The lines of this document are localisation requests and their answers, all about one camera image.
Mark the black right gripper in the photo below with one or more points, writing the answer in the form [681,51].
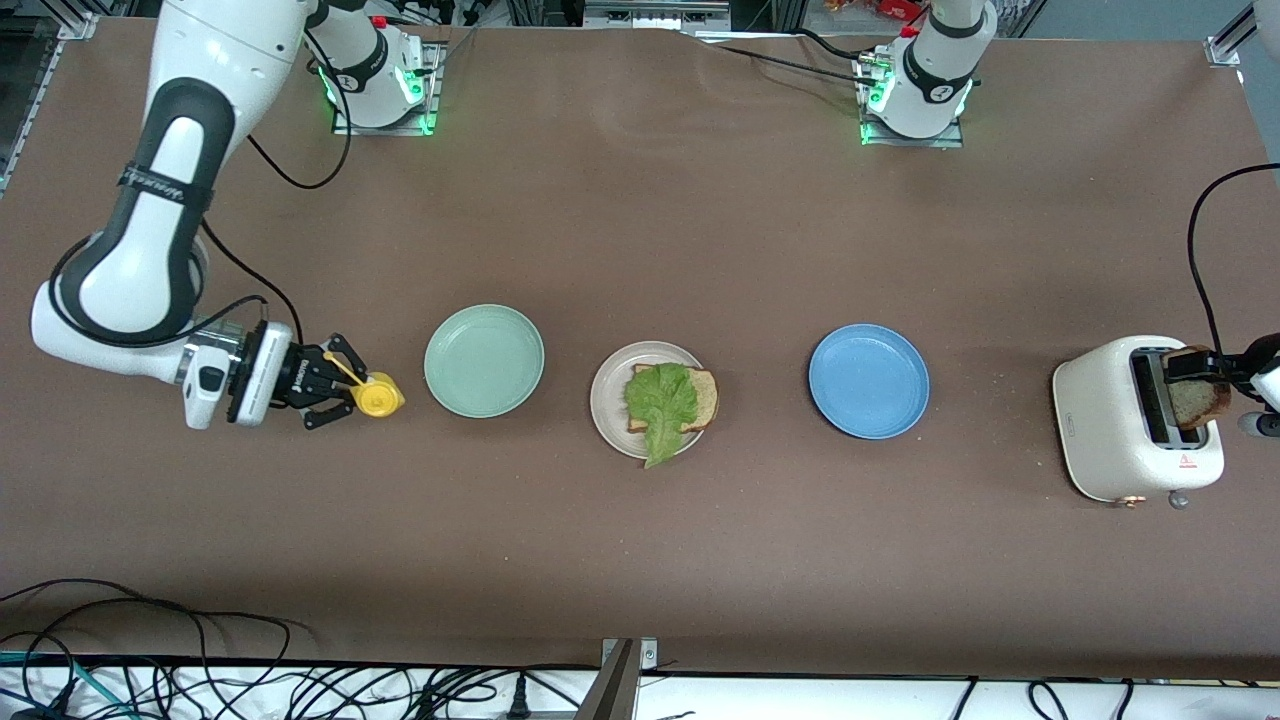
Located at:
[298,379]

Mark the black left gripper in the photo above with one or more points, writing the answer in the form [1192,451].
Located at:
[1256,361]

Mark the brown bread slice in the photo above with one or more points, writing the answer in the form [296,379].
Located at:
[1200,405]
[708,398]

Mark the yellow mustard squeeze bottle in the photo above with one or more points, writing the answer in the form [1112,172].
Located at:
[380,398]

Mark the green lettuce leaf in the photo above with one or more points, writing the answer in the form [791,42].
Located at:
[662,400]

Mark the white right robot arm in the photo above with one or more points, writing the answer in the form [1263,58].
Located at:
[150,250]

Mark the mint green plate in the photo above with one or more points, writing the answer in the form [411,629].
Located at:
[484,362]

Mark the beige plate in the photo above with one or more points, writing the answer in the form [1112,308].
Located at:
[608,400]

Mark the blue plate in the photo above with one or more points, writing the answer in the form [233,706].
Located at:
[868,382]

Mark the white toaster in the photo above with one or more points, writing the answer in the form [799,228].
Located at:
[1100,430]

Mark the black power plug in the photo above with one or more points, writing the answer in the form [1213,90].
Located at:
[519,700]

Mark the red box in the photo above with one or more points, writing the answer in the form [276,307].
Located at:
[885,8]

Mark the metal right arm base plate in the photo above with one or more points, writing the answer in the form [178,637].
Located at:
[434,100]

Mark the aluminium profile post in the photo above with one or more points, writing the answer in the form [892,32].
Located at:
[1228,45]

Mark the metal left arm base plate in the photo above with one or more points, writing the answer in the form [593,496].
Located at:
[950,141]

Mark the grey metal bracket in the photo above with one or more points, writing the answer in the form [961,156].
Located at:
[615,690]

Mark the aluminium frame rail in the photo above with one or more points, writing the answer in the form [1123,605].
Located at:
[655,12]

